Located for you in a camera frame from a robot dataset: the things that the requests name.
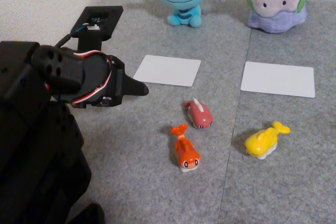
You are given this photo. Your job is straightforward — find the white blank card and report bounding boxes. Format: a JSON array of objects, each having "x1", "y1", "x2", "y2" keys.
[
  {"x1": 132, "y1": 55, "x2": 202, "y2": 88},
  {"x1": 240, "y1": 61, "x2": 316, "y2": 99}
]

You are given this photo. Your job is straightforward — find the purple Goomy plush toy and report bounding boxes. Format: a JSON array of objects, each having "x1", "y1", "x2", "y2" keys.
[{"x1": 241, "y1": 0, "x2": 314, "y2": 34}]

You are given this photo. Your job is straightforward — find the orange shrimp sushi toy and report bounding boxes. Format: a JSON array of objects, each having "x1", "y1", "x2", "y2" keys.
[{"x1": 169, "y1": 123, "x2": 202, "y2": 173}]

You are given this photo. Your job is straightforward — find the black camera cable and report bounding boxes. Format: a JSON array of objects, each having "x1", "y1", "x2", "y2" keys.
[{"x1": 54, "y1": 26, "x2": 89, "y2": 49}]

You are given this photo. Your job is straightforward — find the red white black servo wire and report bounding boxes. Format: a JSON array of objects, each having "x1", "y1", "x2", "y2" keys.
[{"x1": 44, "y1": 50, "x2": 117, "y2": 109}]

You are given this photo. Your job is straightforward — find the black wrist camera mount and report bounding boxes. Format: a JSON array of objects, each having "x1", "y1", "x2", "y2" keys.
[{"x1": 70, "y1": 5, "x2": 124, "y2": 51}]

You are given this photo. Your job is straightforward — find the yellow egg sushi toy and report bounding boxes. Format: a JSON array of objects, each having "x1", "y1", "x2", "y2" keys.
[{"x1": 244, "y1": 121, "x2": 291, "y2": 161}]

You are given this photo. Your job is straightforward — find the grey carpet tile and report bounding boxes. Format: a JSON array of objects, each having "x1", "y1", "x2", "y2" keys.
[
  {"x1": 52, "y1": 0, "x2": 253, "y2": 224},
  {"x1": 217, "y1": 0, "x2": 336, "y2": 224}
]

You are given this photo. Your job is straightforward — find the pink sushi fish toy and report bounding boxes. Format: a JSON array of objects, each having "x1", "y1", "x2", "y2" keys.
[{"x1": 183, "y1": 98, "x2": 214, "y2": 130}]

